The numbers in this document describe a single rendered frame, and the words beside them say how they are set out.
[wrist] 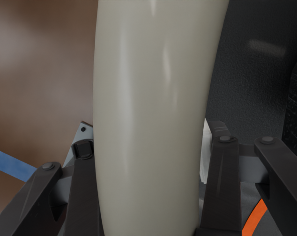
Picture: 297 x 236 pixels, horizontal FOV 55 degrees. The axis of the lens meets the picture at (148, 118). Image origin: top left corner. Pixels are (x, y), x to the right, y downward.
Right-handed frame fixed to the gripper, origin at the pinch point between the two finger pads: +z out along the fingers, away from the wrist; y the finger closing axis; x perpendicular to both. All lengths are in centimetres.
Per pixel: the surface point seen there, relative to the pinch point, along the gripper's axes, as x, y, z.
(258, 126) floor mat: -37, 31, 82
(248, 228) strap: -83, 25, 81
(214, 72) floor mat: -16, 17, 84
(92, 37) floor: 3, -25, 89
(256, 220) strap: -79, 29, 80
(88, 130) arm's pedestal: -33, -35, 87
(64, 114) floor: -25, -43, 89
